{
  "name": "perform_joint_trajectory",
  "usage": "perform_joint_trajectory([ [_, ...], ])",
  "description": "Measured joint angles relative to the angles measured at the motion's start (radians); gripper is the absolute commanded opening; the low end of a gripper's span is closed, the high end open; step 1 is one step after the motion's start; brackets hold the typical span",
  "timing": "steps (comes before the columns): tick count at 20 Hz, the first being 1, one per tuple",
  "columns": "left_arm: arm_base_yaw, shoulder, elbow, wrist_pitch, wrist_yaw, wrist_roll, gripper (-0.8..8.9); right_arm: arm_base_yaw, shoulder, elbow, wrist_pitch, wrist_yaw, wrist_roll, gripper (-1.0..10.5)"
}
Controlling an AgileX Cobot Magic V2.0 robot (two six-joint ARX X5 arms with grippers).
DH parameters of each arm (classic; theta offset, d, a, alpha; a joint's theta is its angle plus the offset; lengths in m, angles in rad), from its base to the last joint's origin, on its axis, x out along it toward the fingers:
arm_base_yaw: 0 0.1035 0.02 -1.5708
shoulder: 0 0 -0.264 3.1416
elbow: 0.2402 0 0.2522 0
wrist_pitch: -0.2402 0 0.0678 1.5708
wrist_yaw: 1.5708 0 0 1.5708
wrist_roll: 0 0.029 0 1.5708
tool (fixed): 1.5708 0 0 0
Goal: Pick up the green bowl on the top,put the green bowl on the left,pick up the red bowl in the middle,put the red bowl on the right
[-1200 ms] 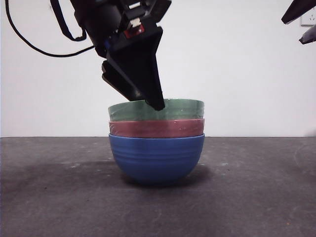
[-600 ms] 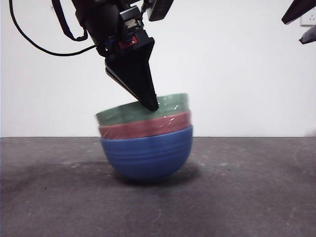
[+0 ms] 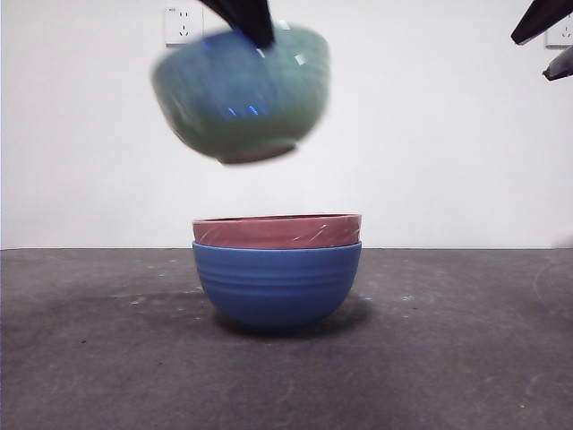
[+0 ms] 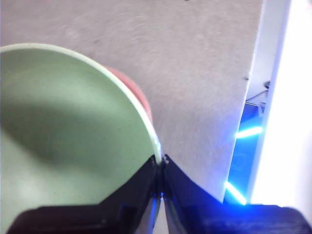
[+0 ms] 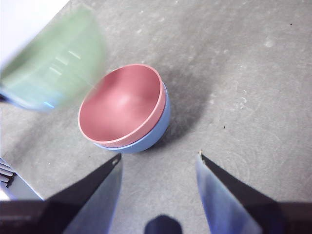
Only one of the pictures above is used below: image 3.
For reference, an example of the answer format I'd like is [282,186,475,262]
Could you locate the blue ribbed bowl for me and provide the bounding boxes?
[192,241,363,334]

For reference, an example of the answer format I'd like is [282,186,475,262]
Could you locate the green ribbed bowl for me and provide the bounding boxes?
[150,21,333,167]

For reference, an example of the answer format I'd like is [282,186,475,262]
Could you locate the white wall socket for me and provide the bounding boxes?
[164,5,205,48]
[544,20,573,50]

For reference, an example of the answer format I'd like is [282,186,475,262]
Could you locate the red ribbed bowl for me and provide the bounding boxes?
[192,213,364,250]

